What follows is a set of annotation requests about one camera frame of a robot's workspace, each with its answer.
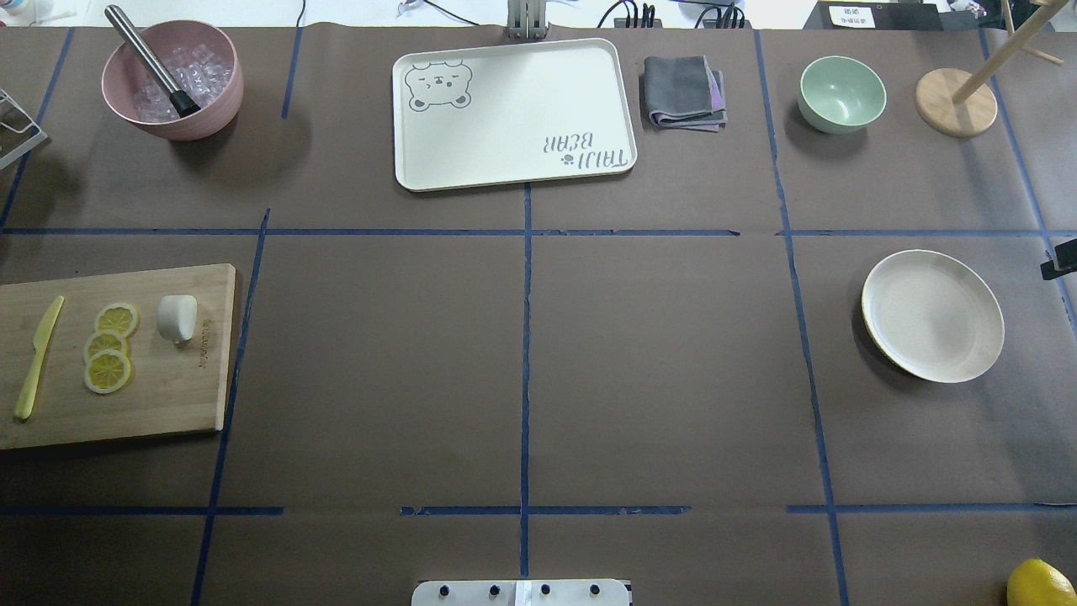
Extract cream round plate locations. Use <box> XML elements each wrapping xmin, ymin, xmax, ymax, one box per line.
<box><xmin>861</xmin><ymin>249</ymin><xmax>1006</xmax><ymax>384</ymax></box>

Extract cream bear serving tray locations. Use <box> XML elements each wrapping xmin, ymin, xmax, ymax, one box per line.
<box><xmin>392</xmin><ymin>38</ymin><xmax>638</xmax><ymax>192</ymax></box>

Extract folded grey cloth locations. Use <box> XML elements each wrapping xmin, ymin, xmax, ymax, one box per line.
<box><xmin>643</xmin><ymin>56</ymin><xmax>728</xmax><ymax>133</ymax></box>

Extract black power strip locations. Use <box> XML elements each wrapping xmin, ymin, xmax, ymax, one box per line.
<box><xmin>597</xmin><ymin>1</ymin><xmax>751</xmax><ymax>29</ymax></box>

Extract mint green bowl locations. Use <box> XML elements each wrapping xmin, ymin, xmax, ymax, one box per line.
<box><xmin>798</xmin><ymin>56</ymin><xmax>889</xmax><ymax>133</ymax></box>

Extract bamboo cutting board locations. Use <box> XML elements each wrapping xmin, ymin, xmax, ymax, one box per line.
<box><xmin>1</xmin><ymin>263</ymin><xmax>237</xmax><ymax>449</ymax></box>

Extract steel muddler black tip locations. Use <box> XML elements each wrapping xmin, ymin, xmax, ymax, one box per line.
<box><xmin>104</xmin><ymin>4</ymin><xmax>201</xmax><ymax>118</ymax></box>

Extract pink bowl with ice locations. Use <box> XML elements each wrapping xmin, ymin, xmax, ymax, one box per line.
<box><xmin>101</xmin><ymin>20</ymin><xmax>244</xmax><ymax>141</ymax></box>

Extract middle lemon slice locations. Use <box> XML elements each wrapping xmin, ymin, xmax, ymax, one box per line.
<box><xmin>83</xmin><ymin>330</ymin><xmax>130</xmax><ymax>364</ymax></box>

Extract wooden mug tree stand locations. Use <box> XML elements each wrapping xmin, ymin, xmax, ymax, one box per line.
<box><xmin>915</xmin><ymin>1</ymin><xmax>1066</xmax><ymax>138</ymax></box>

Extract yellow plastic knife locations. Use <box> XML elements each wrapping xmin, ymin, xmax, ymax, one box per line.
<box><xmin>13</xmin><ymin>295</ymin><xmax>65</xmax><ymax>422</ymax></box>

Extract yellow lemon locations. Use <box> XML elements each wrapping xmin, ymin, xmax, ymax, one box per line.
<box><xmin>1006</xmin><ymin>559</ymin><xmax>1076</xmax><ymax>605</ymax></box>

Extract aluminium frame post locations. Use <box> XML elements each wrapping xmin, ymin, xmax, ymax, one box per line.
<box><xmin>507</xmin><ymin>0</ymin><xmax>549</xmax><ymax>40</ymax></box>

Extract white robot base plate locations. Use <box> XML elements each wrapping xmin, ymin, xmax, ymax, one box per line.
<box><xmin>411</xmin><ymin>578</ymin><xmax>634</xmax><ymax>605</ymax></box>

